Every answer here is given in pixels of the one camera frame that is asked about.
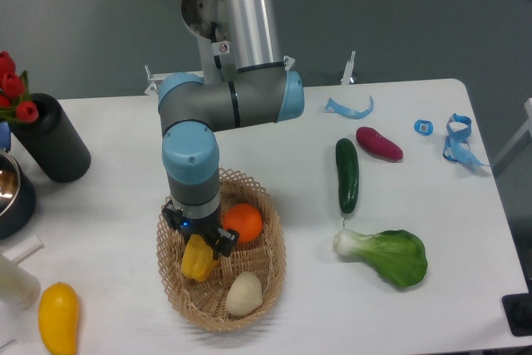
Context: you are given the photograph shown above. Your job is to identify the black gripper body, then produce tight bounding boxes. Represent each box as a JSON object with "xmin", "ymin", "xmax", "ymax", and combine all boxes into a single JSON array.
[{"xmin": 179, "ymin": 207, "xmax": 221, "ymax": 244}]

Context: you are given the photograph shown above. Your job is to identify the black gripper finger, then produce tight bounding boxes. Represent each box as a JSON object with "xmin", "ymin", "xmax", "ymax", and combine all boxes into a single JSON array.
[
  {"xmin": 207, "ymin": 228, "xmax": 239, "ymax": 258},
  {"xmin": 161, "ymin": 200, "xmax": 185, "ymax": 233}
]

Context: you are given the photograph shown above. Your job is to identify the yellow bell pepper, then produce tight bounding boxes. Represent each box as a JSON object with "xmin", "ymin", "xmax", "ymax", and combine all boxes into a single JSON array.
[{"xmin": 181, "ymin": 234, "xmax": 218, "ymax": 282}]

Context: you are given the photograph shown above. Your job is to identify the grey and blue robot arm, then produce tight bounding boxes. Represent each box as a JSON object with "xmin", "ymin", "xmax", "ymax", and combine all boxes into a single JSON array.
[{"xmin": 154, "ymin": 0, "xmax": 304, "ymax": 257}]

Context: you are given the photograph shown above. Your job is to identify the woven wicker basket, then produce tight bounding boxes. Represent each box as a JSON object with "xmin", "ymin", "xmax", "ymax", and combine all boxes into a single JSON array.
[{"xmin": 156, "ymin": 168, "xmax": 286, "ymax": 332}]

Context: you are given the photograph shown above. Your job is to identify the orange fruit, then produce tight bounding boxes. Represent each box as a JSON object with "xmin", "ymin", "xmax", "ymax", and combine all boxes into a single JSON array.
[{"xmin": 222, "ymin": 203, "xmax": 263, "ymax": 244}]

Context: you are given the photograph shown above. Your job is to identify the black cylindrical vase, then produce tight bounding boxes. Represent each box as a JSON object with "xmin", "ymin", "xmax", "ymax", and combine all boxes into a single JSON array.
[{"xmin": 9, "ymin": 93, "xmax": 91, "ymax": 183}]

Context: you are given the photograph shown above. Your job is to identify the white rectangular block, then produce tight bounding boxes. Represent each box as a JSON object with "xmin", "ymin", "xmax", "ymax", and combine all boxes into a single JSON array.
[{"xmin": 2, "ymin": 234, "xmax": 44, "ymax": 264}]

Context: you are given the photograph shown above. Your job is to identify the green cucumber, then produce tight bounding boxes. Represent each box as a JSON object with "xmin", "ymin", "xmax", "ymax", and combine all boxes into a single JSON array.
[{"xmin": 335, "ymin": 138, "xmax": 360, "ymax": 215}]

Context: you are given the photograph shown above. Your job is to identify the yellow mango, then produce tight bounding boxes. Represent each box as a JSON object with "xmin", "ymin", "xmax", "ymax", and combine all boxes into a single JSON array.
[{"xmin": 37, "ymin": 282, "xmax": 81, "ymax": 355}]

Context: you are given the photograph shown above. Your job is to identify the dark metal bowl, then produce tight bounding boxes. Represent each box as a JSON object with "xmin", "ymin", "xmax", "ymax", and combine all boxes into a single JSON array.
[{"xmin": 1, "ymin": 150, "xmax": 37, "ymax": 239}]

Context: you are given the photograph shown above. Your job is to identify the white plastic bottle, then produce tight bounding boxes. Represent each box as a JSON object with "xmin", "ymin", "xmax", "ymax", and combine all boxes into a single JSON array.
[{"xmin": 1, "ymin": 255, "xmax": 41, "ymax": 309}]

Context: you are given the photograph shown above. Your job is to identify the curved blue tape strip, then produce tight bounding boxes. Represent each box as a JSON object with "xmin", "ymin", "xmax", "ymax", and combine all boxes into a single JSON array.
[{"xmin": 323, "ymin": 96, "xmax": 375, "ymax": 120}]

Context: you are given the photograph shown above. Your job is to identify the green bok choy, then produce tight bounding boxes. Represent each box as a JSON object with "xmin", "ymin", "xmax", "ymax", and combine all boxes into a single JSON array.
[{"xmin": 332, "ymin": 228, "xmax": 428, "ymax": 288}]

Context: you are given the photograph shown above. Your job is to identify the purple sweet potato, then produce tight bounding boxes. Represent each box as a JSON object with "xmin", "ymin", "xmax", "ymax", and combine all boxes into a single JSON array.
[{"xmin": 356, "ymin": 126, "xmax": 403, "ymax": 162}]

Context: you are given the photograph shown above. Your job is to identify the blue object at left edge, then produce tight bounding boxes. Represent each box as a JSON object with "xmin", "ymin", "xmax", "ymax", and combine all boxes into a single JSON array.
[{"xmin": 0, "ymin": 122, "xmax": 12, "ymax": 153}]

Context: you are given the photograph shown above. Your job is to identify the red tulip flowers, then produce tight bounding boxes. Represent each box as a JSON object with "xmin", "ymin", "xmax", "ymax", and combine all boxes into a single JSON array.
[{"xmin": 1, "ymin": 51, "xmax": 39, "ymax": 124}]

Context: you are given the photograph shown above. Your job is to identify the blue tape roll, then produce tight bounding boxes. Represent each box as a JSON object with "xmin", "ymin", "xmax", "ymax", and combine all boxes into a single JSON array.
[{"xmin": 413, "ymin": 119, "xmax": 434, "ymax": 136}]

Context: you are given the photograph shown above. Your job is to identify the crumpled blue tape strip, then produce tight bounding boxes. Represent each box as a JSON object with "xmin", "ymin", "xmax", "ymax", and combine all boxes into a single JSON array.
[{"xmin": 442, "ymin": 113, "xmax": 490, "ymax": 170}]

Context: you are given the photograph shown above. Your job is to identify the black device at table edge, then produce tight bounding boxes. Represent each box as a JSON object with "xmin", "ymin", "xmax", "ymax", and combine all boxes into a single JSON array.
[{"xmin": 502, "ymin": 293, "xmax": 531, "ymax": 337}]

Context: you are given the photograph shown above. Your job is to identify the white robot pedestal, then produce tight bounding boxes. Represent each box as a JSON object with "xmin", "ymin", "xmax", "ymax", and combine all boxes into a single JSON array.
[{"xmin": 143, "ymin": 0, "xmax": 358, "ymax": 96}]

